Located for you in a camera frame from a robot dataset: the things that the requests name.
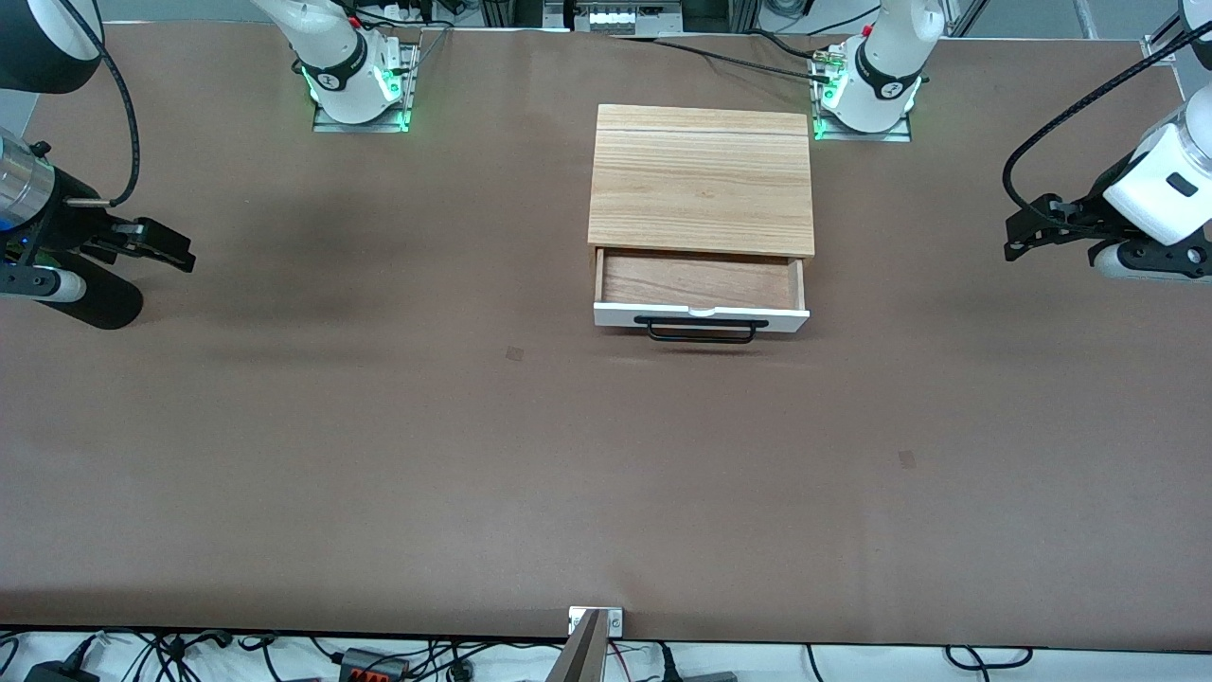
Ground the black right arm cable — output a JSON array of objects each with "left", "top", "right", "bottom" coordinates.
[{"left": 55, "top": 0, "right": 142, "bottom": 208}]

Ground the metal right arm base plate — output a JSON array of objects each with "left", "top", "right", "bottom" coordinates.
[{"left": 312, "top": 42, "right": 420, "bottom": 135}]

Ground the black cable across table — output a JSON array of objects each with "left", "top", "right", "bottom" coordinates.
[{"left": 614, "top": 34, "right": 836, "bottom": 84}]

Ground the light wooden drawer cabinet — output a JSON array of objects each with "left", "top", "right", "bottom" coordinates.
[{"left": 587, "top": 103, "right": 817, "bottom": 260}]

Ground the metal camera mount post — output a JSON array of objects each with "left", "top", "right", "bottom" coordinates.
[{"left": 544, "top": 605, "right": 626, "bottom": 682}]

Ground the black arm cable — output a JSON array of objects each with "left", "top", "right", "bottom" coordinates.
[
  {"left": 1002, "top": 17, "right": 1212, "bottom": 217},
  {"left": 55, "top": 0, "right": 142, "bottom": 208}
]

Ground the white power strip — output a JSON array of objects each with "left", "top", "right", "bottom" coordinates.
[{"left": 572, "top": 0, "right": 656, "bottom": 32}]

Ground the black orange power adapter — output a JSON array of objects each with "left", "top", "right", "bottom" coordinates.
[{"left": 339, "top": 648, "right": 410, "bottom": 682}]

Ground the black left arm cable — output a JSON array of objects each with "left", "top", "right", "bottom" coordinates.
[{"left": 1002, "top": 17, "right": 1212, "bottom": 217}]

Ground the black metal drawer handle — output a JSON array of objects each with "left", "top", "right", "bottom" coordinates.
[{"left": 633, "top": 314, "right": 769, "bottom": 345}]

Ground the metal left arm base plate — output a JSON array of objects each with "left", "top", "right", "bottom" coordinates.
[{"left": 811, "top": 45, "right": 914, "bottom": 144}]

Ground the white-fronted wooden drawer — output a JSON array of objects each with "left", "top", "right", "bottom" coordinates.
[{"left": 593, "top": 247, "right": 811, "bottom": 333}]

